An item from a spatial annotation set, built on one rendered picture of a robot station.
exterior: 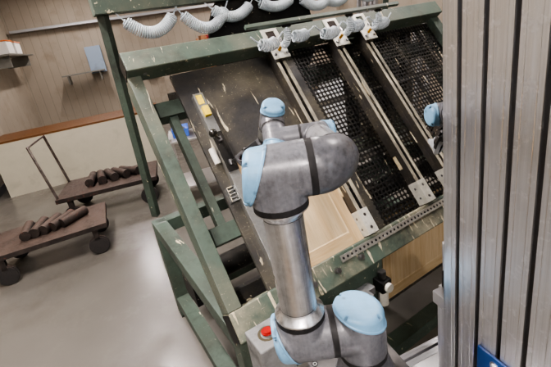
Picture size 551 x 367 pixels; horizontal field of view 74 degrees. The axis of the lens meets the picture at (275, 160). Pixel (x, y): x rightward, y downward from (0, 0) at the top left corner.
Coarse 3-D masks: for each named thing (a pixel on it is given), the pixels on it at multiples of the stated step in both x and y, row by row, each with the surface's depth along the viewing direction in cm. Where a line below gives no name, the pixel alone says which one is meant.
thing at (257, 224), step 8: (192, 96) 174; (200, 104) 172; (200, 112) 171; (208, 120) 170; (208, 128) 169; (216, 128) 170; (216, 152) 169; (224, 168) 167; (232, 176) 163; (240, 176) 164; (232, 184) 165; (240, 184) 163; (240, 192) 161; (240, 200) 162; (248, 208) 160; (248, 216) 159; (256, 216) 159; (256, 224) 158; (256, 232) 158; (264, 232) 158; (264, 240) 156; (264, 248) 155; (272, 272) 156
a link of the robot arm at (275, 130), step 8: (272, 120) 111; (280, 120) 112; (264, 128) 111; (272, 128) 109; (280, 128) 109; (288, 128) 109; (296, 128) 108; (264, 136) 110; (272, 136) 107; (280, 136) 107; (288, 136) 107; (296, 136) 107
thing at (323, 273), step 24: (408, 216) 185; (432, 216) 191; (360, 240) 174; (384, 240) 175; (408, 240) 180; (336, 264) 162; (360, 264) 166; (240, 312) 141; (264, 312) 144; (240, 336) 138
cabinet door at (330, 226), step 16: (336, 192) 181; (320, 208) 174; (336, 208) 177; (320, 224) 171; (336, 224) 174; (352, 224) 176; (320, 240) 168; (336, 240) 170; (352, 240) 173; (320, 256) 164
